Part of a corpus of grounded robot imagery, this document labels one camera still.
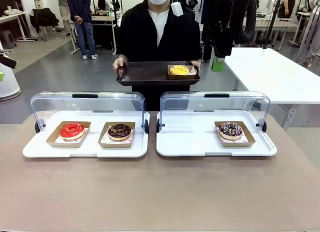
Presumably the chocolate donut with rainbow sprinkles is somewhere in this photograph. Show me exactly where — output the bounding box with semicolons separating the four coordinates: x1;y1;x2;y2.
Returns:
218;121;243;140

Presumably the yellow sprinkled donut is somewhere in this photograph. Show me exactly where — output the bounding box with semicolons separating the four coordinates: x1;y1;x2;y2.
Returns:
169;64;190;76

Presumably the bystander in beige trousers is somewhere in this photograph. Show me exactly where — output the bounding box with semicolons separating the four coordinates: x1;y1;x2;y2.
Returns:
53;0;72;38

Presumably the red glazed donut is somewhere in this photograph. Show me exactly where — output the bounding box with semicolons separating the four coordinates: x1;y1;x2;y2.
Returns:
59;122;85;140

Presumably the white display tray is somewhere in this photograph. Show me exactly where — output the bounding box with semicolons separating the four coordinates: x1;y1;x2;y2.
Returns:
156;110;278;158
22;110;151;159

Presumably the black jacket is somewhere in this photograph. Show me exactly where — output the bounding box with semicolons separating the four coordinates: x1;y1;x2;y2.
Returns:
29;7;60;34

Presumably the clear display lid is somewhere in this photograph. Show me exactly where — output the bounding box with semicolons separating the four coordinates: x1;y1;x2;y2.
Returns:
156;91;271;134
30;91;150;135

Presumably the grey background table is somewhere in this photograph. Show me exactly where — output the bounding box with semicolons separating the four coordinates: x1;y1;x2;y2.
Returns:
243;15;298;52

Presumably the cardboard donut box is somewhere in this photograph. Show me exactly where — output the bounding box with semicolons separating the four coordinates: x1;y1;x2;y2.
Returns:
214;120;256;148
46;120;92;148
166;64;197;80
98;121;136;149

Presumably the bystander in blue jeans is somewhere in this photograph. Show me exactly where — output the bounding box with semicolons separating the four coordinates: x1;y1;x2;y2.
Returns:
65;0;99;61

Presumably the white cylindrical air purifier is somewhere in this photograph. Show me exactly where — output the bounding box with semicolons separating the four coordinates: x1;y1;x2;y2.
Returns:
0;64;22;102

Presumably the grey stool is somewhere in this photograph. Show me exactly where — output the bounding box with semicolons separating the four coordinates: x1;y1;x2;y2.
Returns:
0;32;18;50

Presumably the large white table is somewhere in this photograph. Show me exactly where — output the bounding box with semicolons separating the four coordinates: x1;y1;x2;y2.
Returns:
223;47;320;129

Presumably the chocolate donut with gold sprinkles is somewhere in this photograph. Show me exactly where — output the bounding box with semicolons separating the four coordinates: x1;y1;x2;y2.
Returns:
107;123;132;142

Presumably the white camera box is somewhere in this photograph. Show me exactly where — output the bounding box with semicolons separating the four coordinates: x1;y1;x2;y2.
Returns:
171;1;184;17

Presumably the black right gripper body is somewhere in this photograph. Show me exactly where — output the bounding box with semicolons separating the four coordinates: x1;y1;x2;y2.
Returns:
212;21;235;59

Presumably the person in black jacket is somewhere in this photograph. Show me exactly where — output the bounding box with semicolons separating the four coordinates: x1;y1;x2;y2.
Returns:
116;0;203;112

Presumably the white desk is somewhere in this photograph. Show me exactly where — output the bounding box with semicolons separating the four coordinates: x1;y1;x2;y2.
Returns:
0;11;35;43

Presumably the dark brown serving tray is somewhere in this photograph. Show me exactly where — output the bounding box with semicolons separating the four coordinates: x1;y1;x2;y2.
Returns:
115;61;201;87

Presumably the person's right hand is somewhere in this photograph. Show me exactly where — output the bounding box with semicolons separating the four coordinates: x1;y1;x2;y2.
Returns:
112;56;131;79

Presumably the bystander in grey skirt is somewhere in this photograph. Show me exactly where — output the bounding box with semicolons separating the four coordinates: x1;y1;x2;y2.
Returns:
298;0;320;67

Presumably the seated person in black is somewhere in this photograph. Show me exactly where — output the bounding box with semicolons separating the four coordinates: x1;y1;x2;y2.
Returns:
97;0;121;12

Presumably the grey workbench with yellow items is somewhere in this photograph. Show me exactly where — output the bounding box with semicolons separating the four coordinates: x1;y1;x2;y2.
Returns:
91;10;118;55

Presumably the metal frame chair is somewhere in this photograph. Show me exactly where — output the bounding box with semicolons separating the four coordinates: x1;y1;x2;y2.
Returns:
38;24;66;42

